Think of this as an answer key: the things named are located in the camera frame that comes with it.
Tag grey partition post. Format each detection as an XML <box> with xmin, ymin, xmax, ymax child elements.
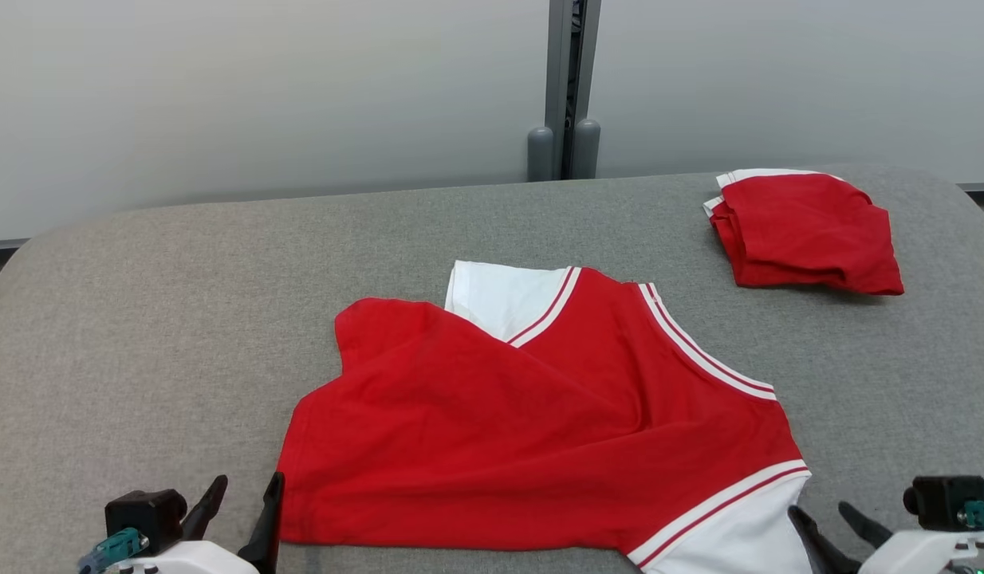
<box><xmin>546</xmin><ymin>0</ymin><xmax>603</xmax><ymax>180</ymax></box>

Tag grey cylindrical post foot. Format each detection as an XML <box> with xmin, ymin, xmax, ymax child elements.
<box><xmin>527</xmin><ymin>126</ymin><xmax>555</xmax><ymax>182</ymax></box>
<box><xmin>572</xmin><ymin>119</ymin><xmax>602</xmax><ymax>179</ymax></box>

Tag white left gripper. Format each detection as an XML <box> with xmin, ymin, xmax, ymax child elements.
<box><xmin>113</xmin><ymin>472</ymin><xmax>285</xmax><ymax>574</ymax></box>

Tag teal left camera connector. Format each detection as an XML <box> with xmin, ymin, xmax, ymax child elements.
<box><xmin>77</xmin><ymin>528</ymin><xmax>150</xmax><ymax>574</ymax></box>

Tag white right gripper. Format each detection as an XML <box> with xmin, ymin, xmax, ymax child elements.
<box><xmin>787</xmin><ymin>501</ymin><xmax>984</xmax><ymax>574</ymax></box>

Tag red jersey with white trim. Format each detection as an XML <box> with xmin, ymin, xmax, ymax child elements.
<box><xmin>277</xmin><ymin>260</ymin><xmax>816</xmax><ymax>574</ymax></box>

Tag red shorts with white stripe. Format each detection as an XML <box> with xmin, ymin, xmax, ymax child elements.
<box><xmin>703</xmin><ymin>168</ymin><xmax>905</xmax><ymax>297</ymax></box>

